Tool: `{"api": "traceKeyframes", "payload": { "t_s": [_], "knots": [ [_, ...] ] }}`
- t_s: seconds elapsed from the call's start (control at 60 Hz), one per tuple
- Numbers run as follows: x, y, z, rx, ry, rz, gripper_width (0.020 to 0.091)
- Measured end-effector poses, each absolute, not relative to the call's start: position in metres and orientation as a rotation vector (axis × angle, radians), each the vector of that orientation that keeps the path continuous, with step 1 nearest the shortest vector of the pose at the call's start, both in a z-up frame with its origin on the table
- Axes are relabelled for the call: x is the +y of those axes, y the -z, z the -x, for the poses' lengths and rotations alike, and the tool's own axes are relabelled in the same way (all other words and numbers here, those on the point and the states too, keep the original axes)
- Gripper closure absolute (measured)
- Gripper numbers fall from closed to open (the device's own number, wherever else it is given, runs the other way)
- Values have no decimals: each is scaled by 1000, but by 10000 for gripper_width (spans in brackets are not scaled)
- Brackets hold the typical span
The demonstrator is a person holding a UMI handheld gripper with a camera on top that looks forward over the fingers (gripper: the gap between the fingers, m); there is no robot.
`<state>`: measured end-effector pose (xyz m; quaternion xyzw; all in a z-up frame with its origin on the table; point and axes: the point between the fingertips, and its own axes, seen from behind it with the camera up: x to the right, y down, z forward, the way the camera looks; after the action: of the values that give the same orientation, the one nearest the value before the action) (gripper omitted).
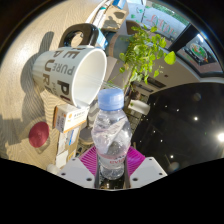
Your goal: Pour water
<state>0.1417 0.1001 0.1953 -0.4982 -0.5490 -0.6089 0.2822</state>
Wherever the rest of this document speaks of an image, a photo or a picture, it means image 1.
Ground white orange tissue box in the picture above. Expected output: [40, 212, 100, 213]
[53, 103, 90, 134]

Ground small light blue box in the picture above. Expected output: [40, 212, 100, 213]
[111, 0, 128, 10]

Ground white mug with black handle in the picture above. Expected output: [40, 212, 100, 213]
[32, 23, 108, 108]

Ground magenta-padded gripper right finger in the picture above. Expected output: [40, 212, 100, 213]
[124, 145, 168, 190]

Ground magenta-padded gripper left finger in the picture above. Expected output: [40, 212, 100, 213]
[57, 145, 101, 190]

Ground group of ceiling lights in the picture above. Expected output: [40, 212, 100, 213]
[163, 103, 224, 161]

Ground flat round red coaster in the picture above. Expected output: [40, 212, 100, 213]
[28, 121, 51, 149]

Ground green potted plant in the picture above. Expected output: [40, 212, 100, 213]
[118, 24, 178, 89]

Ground clear blue-capped water bottle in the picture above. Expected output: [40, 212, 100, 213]
[90, 87, 133, 181]

